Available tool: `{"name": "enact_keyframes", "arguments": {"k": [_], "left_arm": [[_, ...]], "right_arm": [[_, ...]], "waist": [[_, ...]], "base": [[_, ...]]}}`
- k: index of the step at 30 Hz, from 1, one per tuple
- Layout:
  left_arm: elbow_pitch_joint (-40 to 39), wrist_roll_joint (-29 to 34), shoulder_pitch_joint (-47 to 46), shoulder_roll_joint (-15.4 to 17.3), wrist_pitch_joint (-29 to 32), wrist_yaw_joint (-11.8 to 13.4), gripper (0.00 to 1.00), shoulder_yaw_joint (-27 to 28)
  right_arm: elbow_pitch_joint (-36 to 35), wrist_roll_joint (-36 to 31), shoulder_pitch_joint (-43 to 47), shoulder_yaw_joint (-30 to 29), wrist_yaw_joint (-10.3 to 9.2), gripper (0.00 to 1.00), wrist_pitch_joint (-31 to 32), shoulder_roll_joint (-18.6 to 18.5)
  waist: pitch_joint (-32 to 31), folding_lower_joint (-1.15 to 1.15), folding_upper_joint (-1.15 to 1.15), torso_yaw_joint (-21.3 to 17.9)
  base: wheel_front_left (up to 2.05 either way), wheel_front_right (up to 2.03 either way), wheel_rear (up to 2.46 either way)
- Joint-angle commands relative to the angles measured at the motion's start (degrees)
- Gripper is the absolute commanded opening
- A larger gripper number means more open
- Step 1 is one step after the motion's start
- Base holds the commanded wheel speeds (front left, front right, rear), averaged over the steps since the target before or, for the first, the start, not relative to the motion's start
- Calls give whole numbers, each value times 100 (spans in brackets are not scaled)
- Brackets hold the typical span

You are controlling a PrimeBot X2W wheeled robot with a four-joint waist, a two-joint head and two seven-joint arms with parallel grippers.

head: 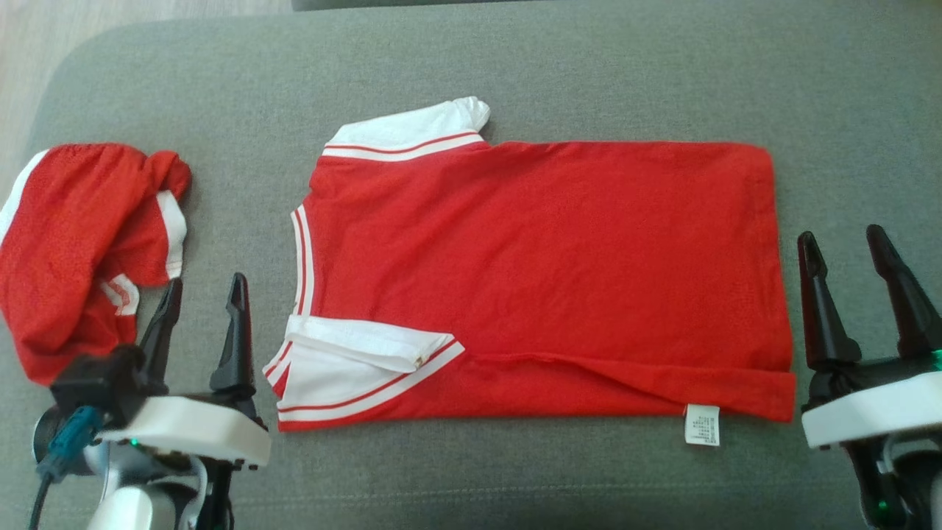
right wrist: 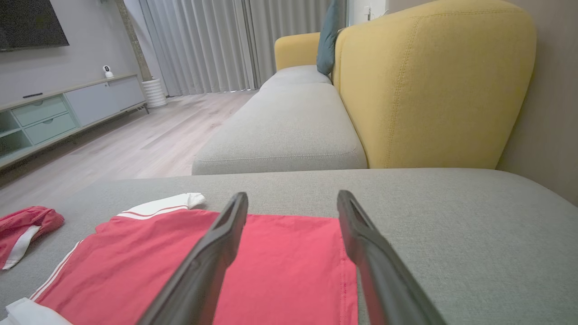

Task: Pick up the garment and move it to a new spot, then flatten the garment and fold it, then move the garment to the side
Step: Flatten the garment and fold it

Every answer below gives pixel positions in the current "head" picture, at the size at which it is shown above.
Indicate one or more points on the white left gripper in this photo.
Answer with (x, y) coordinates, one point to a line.
(184, 430)

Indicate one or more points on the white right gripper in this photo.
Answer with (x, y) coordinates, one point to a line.
(876, 405)

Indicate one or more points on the red white sports shorts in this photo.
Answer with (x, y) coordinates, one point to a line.
(66, 243)

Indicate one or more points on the red white polo shirt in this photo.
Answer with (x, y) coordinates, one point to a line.
(530, 272)

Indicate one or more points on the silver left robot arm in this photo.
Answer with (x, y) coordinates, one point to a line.
(132, 500)

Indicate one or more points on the grey fabric sofa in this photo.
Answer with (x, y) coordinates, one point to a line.
(515, 66)

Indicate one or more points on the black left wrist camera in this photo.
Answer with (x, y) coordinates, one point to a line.
(99, 383)

